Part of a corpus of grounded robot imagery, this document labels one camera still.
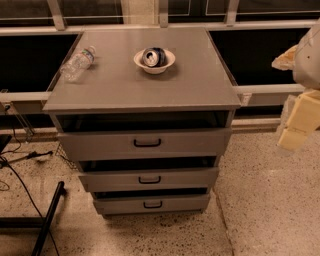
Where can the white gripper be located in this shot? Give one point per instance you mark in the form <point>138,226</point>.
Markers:
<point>309,61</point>

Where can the grey bottom drawer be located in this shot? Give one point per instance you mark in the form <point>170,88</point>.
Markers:
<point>152,205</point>

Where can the grey drawer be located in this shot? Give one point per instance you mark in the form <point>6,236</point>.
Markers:
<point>138,180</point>
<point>152,205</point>
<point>143,144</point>

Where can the grey top drawer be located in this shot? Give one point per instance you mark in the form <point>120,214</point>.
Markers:
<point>143,144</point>

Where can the grey middle drawer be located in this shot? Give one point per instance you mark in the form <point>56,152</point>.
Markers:
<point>138,180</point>

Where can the grey drawer cabinet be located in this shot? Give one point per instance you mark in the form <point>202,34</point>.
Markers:
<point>117,95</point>

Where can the white bowl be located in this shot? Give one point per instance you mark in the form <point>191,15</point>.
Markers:
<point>170,59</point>

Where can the crushed soda can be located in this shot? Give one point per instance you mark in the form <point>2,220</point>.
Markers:
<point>154,57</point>

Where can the clear plastic water bottle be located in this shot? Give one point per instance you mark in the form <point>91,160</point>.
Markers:
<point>78,64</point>

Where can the black stand leg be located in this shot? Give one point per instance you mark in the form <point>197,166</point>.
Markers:
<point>42,223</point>

